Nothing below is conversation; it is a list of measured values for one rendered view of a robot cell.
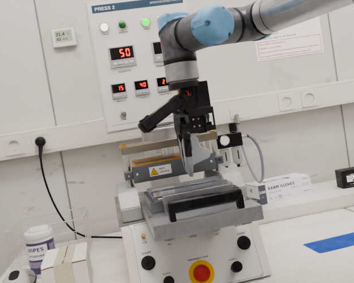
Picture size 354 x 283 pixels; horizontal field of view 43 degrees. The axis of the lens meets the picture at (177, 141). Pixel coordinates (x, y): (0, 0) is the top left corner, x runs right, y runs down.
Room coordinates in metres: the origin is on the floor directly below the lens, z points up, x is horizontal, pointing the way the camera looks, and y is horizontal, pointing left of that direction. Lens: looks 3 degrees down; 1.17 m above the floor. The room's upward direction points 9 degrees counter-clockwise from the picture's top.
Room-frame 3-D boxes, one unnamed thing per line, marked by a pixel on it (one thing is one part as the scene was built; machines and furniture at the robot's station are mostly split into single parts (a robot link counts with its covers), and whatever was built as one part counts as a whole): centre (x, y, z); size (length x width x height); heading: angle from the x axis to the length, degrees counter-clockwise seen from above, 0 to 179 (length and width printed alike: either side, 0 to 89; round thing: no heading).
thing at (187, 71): (1.01, -0.04, 1.26); 0.08 x 0.08 x 0.05
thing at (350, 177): (1.73, -0.64, 0.83); 0.09 x 0.06 x 0.07; 92
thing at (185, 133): (0.99, -0.02, 1.12); 0.05 x 0.02 x 0.09; 9
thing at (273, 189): (1.73, -0.36, 0.83); 0.23 x 0.12 x 0.07; 107
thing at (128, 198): (1.22, 0.16, 0.97); 0.25 x 0.05 x 0.07; 9
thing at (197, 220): (1.00, -0.01, 0.97); 0.30 x 0.22 x 0.08; 9
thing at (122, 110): (1.48, 0.06, 1.25); 0.33 x 0.16 x 0.64; 99
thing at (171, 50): (1.01, -0.04, 1.34); 0.09 x 0.08 x 0.11; 34
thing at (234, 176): (1.25, -0.12, 0.97); 0.26 x 0.05 x 0.07; 9
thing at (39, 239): (1.38, 0.47, 0.83); 0.09 x 0.09 x 0.15
